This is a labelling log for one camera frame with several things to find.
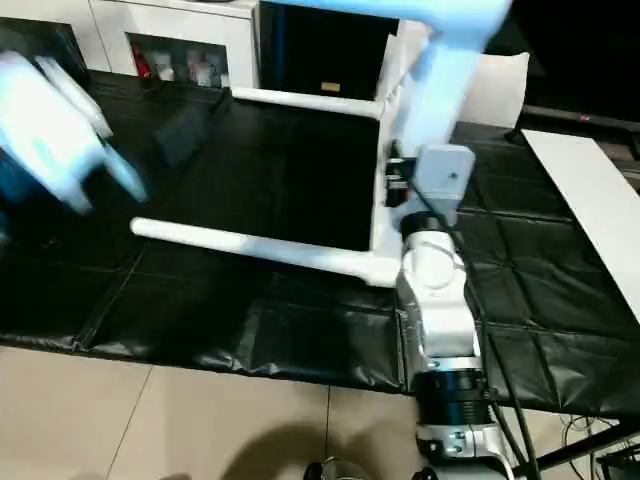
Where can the red packet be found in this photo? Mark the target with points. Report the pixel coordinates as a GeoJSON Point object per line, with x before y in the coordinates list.
{"type": "Point", "coordinates": [141, 62]}

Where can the white cabinet with glass doors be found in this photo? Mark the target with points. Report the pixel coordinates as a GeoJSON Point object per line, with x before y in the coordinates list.
{"type": "Point", "coordinates": [175, 15]}

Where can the white sheet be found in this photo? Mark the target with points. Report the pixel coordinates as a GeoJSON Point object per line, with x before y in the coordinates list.
{"type": "Point", "coordinates": [590, 200]}

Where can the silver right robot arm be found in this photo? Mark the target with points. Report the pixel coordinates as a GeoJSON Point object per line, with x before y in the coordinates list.
{"type": "Point", "coordinates": [440, 300]}

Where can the black cabinet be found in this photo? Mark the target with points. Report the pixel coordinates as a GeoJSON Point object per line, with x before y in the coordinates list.
{"type": "Point", "coordinates": [325, 50]}

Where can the black work mat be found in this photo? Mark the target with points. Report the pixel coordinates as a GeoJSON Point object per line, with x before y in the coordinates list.
{"type": "Point", "coordinates": [200, 175]}

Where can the small yellow label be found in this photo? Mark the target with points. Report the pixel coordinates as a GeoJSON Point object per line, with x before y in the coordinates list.
{"type": "Point", "coordinates": [330, 86]}

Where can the black metal stand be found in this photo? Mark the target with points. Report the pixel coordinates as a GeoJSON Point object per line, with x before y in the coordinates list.
{"type": "Point", "coordinates": [575, 450]}

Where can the white chair back panel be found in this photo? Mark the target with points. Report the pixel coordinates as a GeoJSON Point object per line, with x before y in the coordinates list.
{"type": "Point", "coordinates": [500, 90]}

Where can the black bar with red light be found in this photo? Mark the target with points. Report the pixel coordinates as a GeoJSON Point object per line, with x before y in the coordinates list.
{"type": "Point", "coordinates": [580, 117]}

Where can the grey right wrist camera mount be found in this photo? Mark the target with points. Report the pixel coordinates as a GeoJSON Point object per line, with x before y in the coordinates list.
{"type": "Point", "coordinates": [445, 170]}

